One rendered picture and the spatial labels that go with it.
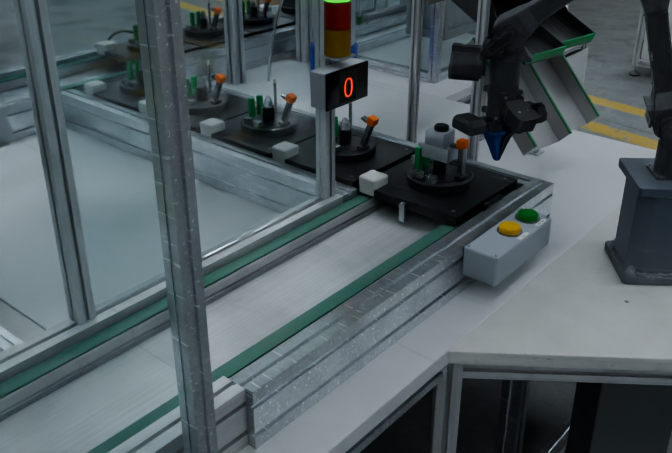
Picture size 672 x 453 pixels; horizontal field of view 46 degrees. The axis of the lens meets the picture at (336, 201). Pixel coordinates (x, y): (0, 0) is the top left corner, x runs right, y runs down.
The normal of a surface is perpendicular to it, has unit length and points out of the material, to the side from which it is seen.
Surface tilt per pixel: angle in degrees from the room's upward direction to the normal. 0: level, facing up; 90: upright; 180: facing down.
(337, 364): 90
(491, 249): 0
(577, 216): 0
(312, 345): 0
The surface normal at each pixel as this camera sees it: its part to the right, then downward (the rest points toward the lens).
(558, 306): 0.00, -0.90
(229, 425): 0.76, 0.28
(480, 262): -0.65, 0.33
